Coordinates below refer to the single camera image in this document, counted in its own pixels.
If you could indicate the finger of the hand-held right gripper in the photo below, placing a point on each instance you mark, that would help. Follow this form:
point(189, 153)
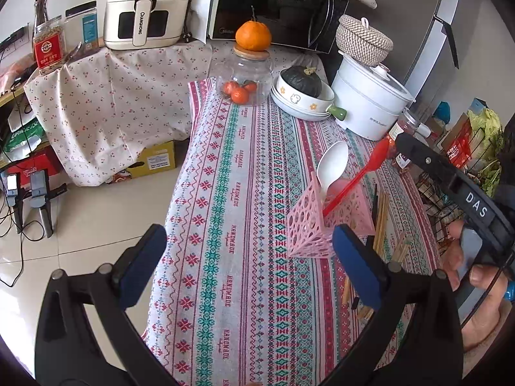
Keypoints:
point(422, 152)

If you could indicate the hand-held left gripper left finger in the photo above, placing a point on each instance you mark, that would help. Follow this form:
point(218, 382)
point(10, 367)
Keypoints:
point(143, 261)

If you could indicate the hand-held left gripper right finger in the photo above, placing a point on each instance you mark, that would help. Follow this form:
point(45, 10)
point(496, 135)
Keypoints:
point(356, 265)

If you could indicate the wooden chopstick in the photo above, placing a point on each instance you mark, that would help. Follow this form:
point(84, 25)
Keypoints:
point(402, 248)
point(383, 213)
point(345, 289)

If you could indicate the black chopstick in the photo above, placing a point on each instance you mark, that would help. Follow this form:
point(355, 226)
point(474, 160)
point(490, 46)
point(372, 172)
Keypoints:
point(355, 303)
point(375, 205)

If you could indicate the pink perforated utensil holder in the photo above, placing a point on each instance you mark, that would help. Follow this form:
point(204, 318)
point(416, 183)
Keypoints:
point(322, 229)

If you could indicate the person's right hand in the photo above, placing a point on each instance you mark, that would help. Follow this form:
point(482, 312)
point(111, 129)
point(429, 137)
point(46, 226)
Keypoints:
point(483, 325)

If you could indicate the white cylinder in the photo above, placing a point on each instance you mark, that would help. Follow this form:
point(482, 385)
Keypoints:
point(423, 129)

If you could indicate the chili jar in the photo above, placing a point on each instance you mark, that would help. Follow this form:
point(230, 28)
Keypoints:
point(408, 122)

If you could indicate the dark bulky object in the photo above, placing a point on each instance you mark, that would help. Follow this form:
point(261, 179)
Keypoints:
point(507, 185)

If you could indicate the red plastic bag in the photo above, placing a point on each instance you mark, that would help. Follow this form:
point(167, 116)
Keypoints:
point(458, 144)

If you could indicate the leafy green vegetable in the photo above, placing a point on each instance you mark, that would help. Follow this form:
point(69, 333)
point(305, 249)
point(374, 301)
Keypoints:
point(493, 177)

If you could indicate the blue plastic bag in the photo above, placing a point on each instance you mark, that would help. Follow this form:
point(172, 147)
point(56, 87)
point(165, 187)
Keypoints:
point(443, 110)

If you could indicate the napa cabbage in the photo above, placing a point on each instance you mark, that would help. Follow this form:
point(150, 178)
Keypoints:
point(489, 126)

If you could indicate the blue box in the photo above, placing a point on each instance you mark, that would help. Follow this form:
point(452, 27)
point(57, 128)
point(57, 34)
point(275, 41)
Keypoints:
point(478, 106)

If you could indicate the white electric cooking pot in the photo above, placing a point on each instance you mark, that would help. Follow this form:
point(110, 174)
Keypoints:
point(362, 100)

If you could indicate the white plastic spoon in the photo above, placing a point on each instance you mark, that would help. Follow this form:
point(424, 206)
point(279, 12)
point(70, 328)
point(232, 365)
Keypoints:
point(334, 165)

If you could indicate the yellow cardboard box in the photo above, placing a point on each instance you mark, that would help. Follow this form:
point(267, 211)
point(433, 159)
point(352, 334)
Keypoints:
point(157, 161)

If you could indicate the patterned woven tablecloth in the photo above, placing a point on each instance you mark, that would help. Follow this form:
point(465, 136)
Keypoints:
point(241, 209)

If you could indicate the black device on stand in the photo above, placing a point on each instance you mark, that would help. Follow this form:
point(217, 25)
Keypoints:
point(12, 193)
point(40, 193)

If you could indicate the woven lidded basket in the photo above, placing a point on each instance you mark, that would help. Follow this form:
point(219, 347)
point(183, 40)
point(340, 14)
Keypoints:
point(362, 38)

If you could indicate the grey refrigerator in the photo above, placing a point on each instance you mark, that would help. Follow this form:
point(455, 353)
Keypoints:
point(402, 16)

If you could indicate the dark green kabocha squash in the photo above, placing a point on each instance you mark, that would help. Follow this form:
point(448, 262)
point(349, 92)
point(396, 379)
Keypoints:
point(301, 82)

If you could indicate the red box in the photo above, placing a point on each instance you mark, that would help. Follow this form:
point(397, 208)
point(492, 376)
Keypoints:
point(32, 167)

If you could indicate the white floral cloth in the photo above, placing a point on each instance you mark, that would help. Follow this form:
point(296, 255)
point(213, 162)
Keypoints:
point(112, 108)

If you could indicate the green and white box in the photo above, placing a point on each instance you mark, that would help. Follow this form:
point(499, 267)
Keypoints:
point(22, 136)

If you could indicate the glass jar with wooden lid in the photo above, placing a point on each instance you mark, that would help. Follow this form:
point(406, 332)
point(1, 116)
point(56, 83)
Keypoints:
point(261, 72)

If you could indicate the small orange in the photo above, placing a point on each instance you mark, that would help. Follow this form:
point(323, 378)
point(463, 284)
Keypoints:
point(250, 87)
point(239, 95)
point(230, 88)

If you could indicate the large orange with stem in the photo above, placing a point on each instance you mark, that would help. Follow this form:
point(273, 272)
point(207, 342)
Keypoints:
point(253, 34)

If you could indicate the black microwave oven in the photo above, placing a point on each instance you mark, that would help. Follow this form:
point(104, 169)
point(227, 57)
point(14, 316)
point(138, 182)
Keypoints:
point(273, 4)

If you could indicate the dark metal tool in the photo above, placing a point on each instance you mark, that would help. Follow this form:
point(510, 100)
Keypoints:
point(72, 53)

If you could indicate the black power plug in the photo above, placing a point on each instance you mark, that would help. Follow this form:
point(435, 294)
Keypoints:
point(188, 36)

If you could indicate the red label nut jar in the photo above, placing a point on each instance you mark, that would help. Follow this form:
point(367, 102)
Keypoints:
point(49, 48)

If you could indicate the black lid clear jar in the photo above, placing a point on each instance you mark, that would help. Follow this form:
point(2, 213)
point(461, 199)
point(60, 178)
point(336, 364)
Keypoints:
point(86, 28)

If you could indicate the glass vase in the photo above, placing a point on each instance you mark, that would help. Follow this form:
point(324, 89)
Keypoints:
point(41, 16)

